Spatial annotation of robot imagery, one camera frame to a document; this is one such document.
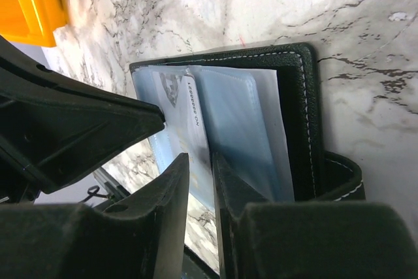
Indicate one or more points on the white silver patterned card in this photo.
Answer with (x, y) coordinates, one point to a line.
(184, 132)

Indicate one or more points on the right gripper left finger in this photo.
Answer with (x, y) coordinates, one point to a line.
(141, 236)

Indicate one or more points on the black leather card holder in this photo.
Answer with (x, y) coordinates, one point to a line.
(233, 119)

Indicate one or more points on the yellow plastic bin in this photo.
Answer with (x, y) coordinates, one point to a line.
(32, 21)

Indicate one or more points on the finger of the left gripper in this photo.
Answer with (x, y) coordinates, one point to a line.
(56, 130)

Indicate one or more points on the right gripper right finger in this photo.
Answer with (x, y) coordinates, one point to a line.
(338, 235)

